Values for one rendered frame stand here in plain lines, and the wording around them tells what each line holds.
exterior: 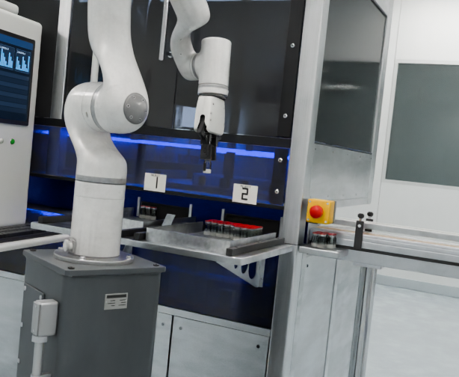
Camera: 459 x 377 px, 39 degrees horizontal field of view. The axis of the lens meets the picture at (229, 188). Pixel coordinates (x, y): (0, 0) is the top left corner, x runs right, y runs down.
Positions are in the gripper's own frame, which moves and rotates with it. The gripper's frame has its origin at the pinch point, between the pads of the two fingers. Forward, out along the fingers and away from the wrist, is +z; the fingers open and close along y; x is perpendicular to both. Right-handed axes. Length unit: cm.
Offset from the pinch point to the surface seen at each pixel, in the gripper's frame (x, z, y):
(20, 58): -82, -32, -11
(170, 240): -7.4, 25.0, 4.8
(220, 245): 7.9, 25.1, 4.6
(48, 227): -47, 24, 8
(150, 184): -37.8, 8.8, -30.9
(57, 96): -80, -22, -29
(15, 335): -96, 70, -34
